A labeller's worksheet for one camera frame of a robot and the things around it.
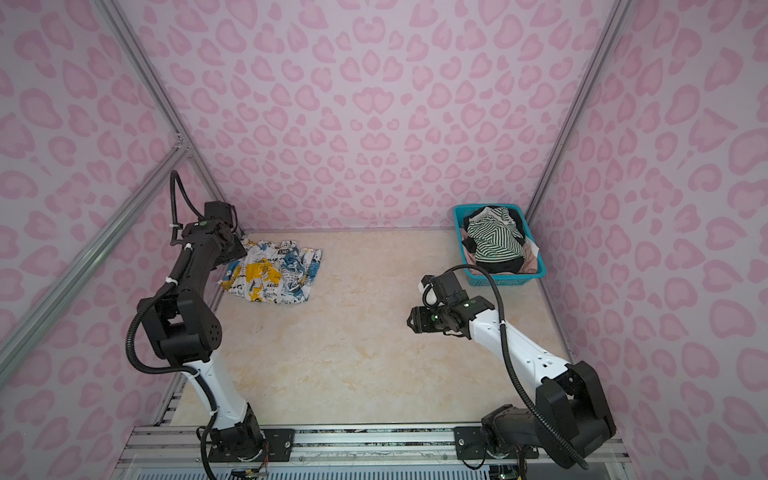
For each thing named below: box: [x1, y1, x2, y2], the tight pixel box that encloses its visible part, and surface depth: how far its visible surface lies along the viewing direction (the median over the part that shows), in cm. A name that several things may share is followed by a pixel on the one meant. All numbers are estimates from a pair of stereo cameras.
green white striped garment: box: [467, 206, 525, 262], surface depth 100 cm
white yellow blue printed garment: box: [218, 240, 323, 304], surface depth 105 cm
